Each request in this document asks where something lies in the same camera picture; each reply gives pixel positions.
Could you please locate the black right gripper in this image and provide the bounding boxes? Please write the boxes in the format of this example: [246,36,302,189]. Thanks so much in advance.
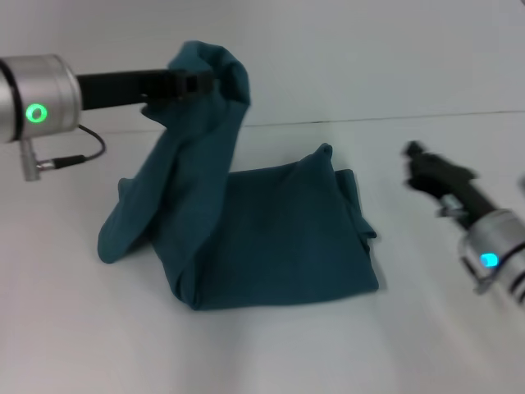
[403,140,500,227]

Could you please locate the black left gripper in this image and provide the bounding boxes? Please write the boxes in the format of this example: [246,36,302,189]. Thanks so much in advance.
[75,68,217,112]

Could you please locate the teal t-shirt with FREE print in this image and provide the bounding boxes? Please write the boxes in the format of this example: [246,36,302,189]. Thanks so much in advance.
[97,39,379,312]

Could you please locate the silver plug with dark cable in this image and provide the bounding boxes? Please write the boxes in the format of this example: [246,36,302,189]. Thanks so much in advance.
[22,124,106,182]
[436,195,468,219]

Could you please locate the silver angled cable connector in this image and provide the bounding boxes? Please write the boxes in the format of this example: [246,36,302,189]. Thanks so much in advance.
[473,277,495,296]

